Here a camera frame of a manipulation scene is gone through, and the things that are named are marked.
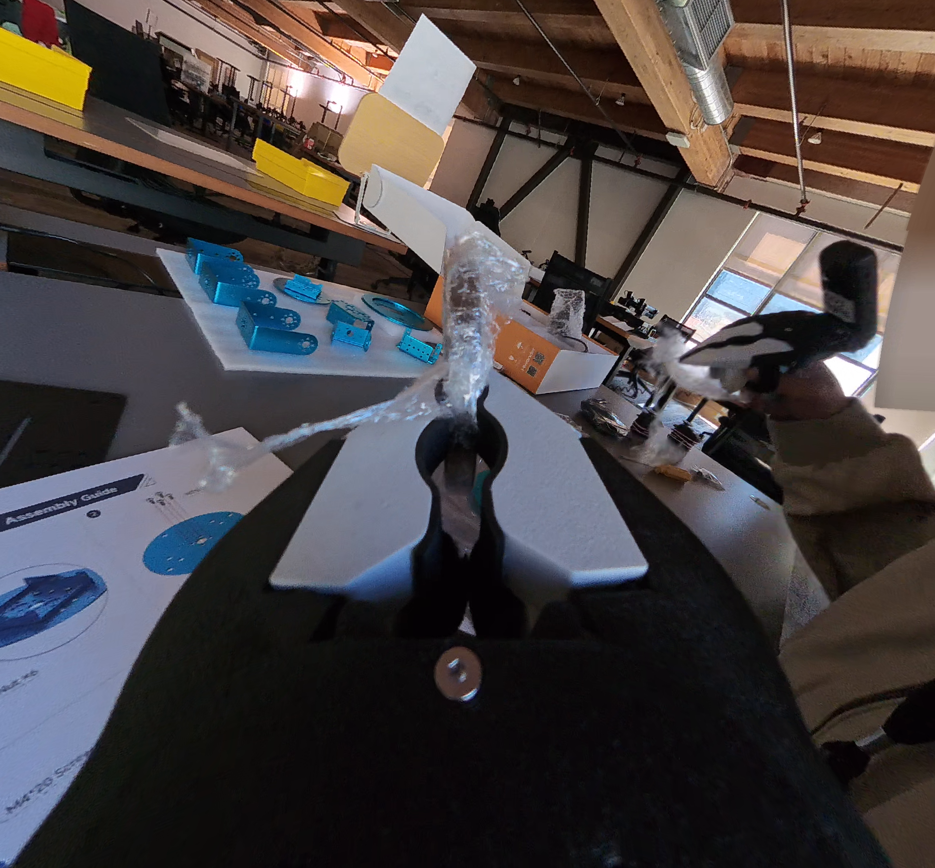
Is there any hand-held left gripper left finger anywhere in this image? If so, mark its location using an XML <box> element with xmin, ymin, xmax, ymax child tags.
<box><xmin>269</xmin><ymin>393</ymin><xmax>466</xmax><ymax>637</ymax></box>

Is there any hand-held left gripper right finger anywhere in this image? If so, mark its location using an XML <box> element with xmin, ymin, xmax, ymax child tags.
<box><xmin>469</xmin><ymin>370</ymin><xmax>651</xmax><ymax>637</ymax></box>

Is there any torn plastic wrap piece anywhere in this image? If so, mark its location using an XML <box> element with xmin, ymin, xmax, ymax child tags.
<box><xmin>646</xmin><ymin>324</ymin><xmax>731</xmax><ymax>463</ymax></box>

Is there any plastic-wrapped metal ring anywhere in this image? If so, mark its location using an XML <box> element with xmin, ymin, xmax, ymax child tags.
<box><xmin>168</xmin><ymin>230</ymin><xmax>532</xmax><ymax>556</ymax></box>

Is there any person's right forearm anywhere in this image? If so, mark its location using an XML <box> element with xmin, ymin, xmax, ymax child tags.
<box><xmin>762</xmin><ymin>395</ymin><xmax>935</xmax><ymax>600</ymax></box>

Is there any person's right hand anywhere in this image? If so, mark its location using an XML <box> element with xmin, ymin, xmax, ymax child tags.
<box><xmin>748</xmin><ymin>363</ymin><xmax>850</xmax><ymax>421</ymax></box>

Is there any orange cardboard box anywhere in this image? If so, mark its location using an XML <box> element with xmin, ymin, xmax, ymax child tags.
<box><xmin>356</xmin><ymin>162</ymin><xmax>645</xmax><ymax>396</ymax></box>

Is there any bubble wrap packing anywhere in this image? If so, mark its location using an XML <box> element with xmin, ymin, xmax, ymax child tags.
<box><xmin>547</xmin><ymin>288</ymin><xmax>587</xmax><ymax>336</ymax></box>

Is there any group of blue metal brackets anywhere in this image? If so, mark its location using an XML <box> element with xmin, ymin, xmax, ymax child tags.
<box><xmin>183</xmin><ymin>238</ymin><xmax>378</xmax><ymax>355</ymax></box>

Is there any white foam sheet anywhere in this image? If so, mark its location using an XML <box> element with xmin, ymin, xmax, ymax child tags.
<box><xmin>156</xmin><ymin>246</ymin><xmax>448</xmax><ymax>378</ymax></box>

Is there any assembly manual booklet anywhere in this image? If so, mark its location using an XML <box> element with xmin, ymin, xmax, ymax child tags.
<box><xmin>0</xmin><ymin>427</ymin><xmax>295</xmax><ymax>849</ymax></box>

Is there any stack of yellow boxes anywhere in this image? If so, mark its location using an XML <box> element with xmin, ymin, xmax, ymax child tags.
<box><xmin>251</xmin><ymin>138</ymin><xmax>352</xmax><ymax>209</ymax></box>

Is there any yellow and white panel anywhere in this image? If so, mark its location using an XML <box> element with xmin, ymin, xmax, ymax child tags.
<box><xmin>338</xmin><ymin>14</ymin><xmax>479</xmax><ymax>190</ymax></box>

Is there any wooden-edged table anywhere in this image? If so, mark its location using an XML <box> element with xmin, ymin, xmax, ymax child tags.
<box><xmin>0</xmin><ymin>96</ymin><xmax>408</xmax><ymax>279</ymax></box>

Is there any black board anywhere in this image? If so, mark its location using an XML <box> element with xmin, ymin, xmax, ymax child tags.
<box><xmin>63</xmin><ymin>0</ymin><xmax>174</xmax><ymax>129</ymax></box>

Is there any yellow box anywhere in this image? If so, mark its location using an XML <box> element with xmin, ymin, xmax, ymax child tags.
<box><xmin>0</xmin><ymin>26</ymin><xmax>94</xmax><ymax>112</ymax></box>

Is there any small blue U bracket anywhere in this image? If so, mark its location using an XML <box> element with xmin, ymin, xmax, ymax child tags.
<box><xmin>396</xmin><ymin>331</ymin><xmax>445</xmax><ymax>366</ymax></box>

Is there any blue round ring plate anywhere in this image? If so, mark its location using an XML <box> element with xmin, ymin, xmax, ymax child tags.
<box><xmin>361</xmin><ymin>292</ymin><xmax>434</xmax><ymax>333</ymax></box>

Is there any black metal base plate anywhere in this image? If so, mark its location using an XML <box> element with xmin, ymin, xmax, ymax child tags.
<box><xmin>0</xmin><ymin>379</ymin><xmax>127</xmax><ymax>491</ymax></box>

